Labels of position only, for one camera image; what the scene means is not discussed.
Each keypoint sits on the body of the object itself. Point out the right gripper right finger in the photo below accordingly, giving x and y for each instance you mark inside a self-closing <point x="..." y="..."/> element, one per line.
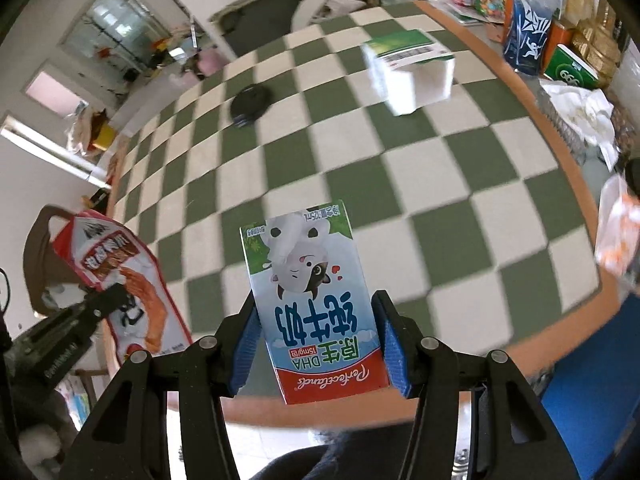
<point x="511" y="435"/>

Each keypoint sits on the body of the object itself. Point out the small milk carton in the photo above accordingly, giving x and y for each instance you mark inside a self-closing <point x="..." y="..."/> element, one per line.
<point x="313" y="305"/>

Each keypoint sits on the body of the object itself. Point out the black round lid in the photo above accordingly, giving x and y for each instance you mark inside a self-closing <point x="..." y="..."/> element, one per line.
<point x="250" y="104"/>

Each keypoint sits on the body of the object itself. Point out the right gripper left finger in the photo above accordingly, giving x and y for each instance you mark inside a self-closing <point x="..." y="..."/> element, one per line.
<point x="125" y="436"/>

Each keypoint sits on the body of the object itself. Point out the orange snack bag with pouch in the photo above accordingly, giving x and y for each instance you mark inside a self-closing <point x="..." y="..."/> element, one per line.
<point x="617" y="241"/>

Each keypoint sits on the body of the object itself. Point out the green 999 medicine box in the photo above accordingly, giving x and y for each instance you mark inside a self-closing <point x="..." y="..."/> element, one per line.
<point x="567" y="66"/>

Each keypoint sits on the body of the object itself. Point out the dark wooden chair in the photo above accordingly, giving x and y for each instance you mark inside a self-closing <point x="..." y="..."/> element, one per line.
<point x="42" y="267"/>

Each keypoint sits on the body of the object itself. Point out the black folding bed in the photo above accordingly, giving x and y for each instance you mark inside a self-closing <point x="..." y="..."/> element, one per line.
<point x="247" y="25"/>

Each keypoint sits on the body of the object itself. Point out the gold jar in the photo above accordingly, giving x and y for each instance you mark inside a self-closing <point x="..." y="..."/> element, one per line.
<point x="594" y="42"/>

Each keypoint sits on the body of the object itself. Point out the white green carton box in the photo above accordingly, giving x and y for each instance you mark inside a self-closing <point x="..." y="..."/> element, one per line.
<point x="409" y="69"/>

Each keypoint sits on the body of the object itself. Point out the yellow bin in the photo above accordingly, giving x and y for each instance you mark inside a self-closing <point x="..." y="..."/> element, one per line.
<point x="103" y="139"/>

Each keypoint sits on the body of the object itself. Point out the crumpled white tissue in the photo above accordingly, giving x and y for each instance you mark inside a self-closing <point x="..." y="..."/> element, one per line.
<point x="584" y="116"/>

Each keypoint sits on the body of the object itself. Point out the green checkered table mat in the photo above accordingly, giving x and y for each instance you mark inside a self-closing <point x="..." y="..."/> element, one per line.
<point x="471" y="212"/>

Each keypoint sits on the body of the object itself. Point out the red white snack packet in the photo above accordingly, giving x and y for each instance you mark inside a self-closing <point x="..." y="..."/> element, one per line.
<point x="104" y="252"/>

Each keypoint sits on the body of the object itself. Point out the pink suitcase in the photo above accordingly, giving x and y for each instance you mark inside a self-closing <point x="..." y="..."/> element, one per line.
<point x="209" y="61"/>

